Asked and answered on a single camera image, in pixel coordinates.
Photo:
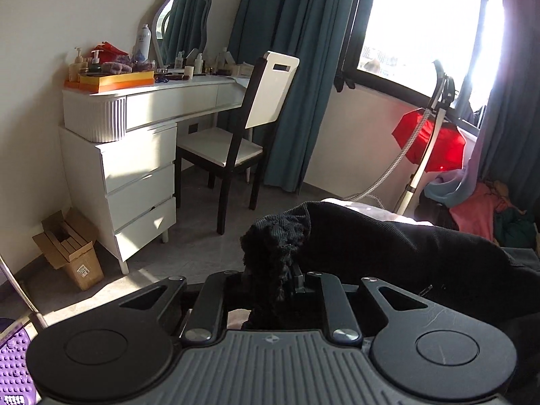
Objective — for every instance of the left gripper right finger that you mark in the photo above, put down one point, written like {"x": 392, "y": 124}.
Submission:
{"x": 347, "y": 313}

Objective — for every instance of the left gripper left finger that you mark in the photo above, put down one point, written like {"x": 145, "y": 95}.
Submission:
{"x": 195, "y": 312}

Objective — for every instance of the black sweatpants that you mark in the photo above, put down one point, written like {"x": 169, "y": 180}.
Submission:
{"x": 499, "y": 286}

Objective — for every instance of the pile of coloured clothes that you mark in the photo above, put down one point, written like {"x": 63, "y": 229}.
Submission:
{"x": 488, "y": 213}

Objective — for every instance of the pastel bed sheet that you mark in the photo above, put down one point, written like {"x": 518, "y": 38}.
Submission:
{"x": 376, "y": 213}

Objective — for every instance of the cardboard box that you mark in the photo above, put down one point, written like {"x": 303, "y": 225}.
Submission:
{"x": 67, "y": 242}

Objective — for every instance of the white black chair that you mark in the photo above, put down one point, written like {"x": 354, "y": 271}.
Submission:
{"x": 221, "y": 153}

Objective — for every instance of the white dressing table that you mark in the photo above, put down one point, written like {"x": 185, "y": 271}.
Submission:
{"x": 119, "y": 150}

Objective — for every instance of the purple spiked mat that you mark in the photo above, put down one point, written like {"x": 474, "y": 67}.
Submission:
{"x": 17, "y": 387}

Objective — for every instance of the teal curtain right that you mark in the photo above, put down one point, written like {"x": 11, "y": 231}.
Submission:
{"x": 510, "y": 150}

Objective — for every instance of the orange tray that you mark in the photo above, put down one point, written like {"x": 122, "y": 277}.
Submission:
{"x": 100, "y": 84}

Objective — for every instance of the white spray bottle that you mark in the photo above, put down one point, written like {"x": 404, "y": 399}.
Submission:
{"x": 142, "y": 44}

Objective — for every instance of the wavy frame mirror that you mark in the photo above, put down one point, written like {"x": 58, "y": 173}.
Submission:
{"x": 180, "y": 26}

